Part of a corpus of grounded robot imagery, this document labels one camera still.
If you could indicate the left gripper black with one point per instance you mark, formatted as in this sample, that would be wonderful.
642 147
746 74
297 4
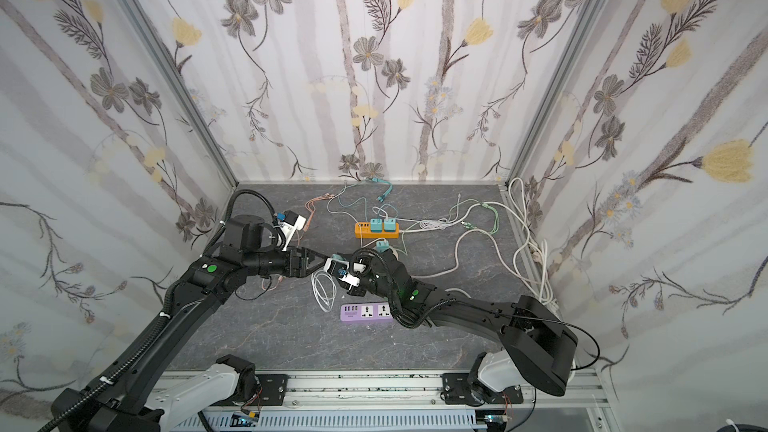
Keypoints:
302 261

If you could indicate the teal charger adapter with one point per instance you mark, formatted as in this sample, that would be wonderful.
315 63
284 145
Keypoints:
390 225
376 225
381 245
337 267

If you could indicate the purple power strip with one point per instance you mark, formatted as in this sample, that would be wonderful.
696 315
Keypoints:
365 313

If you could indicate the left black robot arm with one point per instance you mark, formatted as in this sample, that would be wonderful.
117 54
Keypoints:
243 246

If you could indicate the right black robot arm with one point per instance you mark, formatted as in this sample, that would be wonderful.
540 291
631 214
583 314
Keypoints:
540 345

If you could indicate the orange power strip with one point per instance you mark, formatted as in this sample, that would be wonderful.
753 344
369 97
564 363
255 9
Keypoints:
362 230

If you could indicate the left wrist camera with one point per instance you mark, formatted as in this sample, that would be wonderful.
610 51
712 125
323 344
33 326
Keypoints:
290 224

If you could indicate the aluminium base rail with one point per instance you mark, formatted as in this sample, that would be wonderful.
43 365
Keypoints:
410 400

